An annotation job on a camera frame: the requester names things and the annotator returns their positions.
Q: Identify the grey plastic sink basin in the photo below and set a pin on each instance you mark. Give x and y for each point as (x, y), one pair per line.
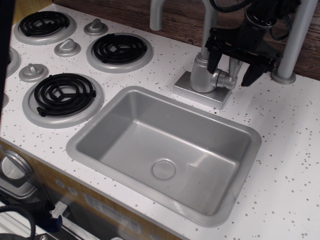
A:
(188, 160)

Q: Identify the silver stove knob front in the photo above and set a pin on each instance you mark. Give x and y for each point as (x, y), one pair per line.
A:
(33, 73)

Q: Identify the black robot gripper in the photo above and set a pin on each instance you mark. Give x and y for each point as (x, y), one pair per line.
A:
(245, 43)

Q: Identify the stove burner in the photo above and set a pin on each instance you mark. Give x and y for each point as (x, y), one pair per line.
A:
(62, 100)
(44, 28)
(14, 62)
(119, 53)

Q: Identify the back right stove burner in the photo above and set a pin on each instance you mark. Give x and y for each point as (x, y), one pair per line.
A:
(119, 53)

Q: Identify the front left stove burner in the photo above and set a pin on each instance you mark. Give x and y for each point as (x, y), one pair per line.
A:
(14, 62)

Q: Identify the blue clamp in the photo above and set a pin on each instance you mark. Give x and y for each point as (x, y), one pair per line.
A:
(54, 225)

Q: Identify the silver stove knob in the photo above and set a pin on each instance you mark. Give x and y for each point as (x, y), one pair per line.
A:
(67, 48)
(95, 28)
(33, 73)

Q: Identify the silver faucet lever handle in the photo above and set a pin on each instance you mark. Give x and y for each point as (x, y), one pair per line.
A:
(227, 80)

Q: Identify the silver stove knob middle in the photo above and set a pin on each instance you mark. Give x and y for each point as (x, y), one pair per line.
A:
(67, 48)

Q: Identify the grey support pole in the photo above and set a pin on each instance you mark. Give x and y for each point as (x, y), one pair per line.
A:
(284, 74)

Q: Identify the silver stove knob rear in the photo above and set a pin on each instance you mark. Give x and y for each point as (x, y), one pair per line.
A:
(95, 28)

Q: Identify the front right stove burner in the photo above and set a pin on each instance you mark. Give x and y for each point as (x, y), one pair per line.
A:
(62, 100)

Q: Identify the silver stove knob edge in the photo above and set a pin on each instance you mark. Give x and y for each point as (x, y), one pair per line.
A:
(5, 100)

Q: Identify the dark blurry foreground post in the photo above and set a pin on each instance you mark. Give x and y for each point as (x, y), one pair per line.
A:
(7, 8)

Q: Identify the back left stove burner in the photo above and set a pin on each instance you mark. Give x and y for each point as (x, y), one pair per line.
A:
(44, 28)

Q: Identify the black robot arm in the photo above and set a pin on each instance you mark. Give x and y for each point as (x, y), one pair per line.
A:
(263, 13)

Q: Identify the silver toy faucet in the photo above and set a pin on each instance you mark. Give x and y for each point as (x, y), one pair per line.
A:
(199, 85)

